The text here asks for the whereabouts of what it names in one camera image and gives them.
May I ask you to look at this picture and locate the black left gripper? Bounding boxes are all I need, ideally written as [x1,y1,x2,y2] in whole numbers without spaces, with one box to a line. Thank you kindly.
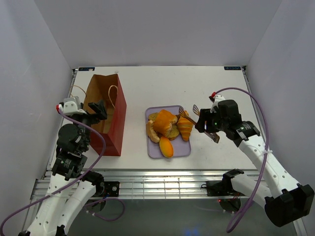
[70,99,107,150]

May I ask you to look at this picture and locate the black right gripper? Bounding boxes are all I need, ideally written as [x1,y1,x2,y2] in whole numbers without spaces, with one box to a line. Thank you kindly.
[194,109,228,134]

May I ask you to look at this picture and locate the striped orange croissant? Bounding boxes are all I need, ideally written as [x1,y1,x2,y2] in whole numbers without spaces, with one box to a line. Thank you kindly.
[177,115,193,142]

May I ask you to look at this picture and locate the metal kitchen tongs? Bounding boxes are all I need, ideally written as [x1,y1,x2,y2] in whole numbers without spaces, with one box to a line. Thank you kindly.
[179,104,220,144]

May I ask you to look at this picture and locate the red paper bag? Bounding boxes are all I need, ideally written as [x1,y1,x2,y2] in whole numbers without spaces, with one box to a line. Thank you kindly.
[83,74,127,156]

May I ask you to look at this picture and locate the brown seeded bread slice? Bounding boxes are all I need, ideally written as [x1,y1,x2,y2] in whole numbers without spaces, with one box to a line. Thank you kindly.
[166,124,180,141]

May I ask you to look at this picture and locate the large orange bread loaf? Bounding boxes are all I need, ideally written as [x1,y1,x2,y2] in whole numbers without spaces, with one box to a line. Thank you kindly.
[153,109,178,136]

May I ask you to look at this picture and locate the pale curved bread roll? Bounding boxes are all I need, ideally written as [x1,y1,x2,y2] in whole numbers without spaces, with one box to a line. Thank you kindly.
[146,120,160,143]

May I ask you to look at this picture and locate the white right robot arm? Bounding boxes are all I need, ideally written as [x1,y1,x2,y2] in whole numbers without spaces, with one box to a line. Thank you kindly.
[195,95,315,227]

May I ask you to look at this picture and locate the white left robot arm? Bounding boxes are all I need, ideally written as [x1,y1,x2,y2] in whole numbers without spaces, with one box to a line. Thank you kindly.
[20,96,107,236]

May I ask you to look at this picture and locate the lilac plastic tray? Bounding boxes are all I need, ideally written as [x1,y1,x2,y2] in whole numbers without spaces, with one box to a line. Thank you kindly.
[145,105,191,159]

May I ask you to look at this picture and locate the small orange oval bun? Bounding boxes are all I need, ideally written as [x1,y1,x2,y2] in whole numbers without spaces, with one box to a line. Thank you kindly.
[159,136,174,158]

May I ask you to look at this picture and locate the left blue corner label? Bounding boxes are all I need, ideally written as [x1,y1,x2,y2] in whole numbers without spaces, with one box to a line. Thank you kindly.
[78,67,95,71]

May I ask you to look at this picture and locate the blue corner label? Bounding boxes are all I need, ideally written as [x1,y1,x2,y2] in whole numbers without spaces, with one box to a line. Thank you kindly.
[224,66,242,71]
[78,67,95,71]

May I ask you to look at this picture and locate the right blue corner label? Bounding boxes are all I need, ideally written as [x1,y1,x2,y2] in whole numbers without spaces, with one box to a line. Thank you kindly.
[224,66,242,71]

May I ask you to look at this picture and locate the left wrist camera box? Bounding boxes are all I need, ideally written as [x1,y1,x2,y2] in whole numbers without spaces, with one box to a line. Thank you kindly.
[56,96,87,116]

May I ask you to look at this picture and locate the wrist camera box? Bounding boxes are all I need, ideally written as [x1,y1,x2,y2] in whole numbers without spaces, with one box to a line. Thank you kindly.
[56,96,87,116]
[209,92,225,109]

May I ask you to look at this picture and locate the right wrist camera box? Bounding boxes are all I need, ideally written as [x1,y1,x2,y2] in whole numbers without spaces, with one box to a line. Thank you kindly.
[209,92,225,109]

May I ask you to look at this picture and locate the aluminium table frame rail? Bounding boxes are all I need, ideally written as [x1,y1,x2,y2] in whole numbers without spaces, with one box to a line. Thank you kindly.
[31,169,261,200]

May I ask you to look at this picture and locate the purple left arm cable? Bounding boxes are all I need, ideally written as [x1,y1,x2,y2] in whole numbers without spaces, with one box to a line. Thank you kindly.
[0,110,126,236]

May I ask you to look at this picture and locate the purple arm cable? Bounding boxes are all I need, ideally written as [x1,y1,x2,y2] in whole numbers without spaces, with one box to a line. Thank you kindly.
[0,110,126,236]
[214,87,271,234]

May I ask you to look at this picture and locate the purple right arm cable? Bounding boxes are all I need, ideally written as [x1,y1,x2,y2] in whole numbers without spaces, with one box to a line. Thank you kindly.
[214,87,271,234]

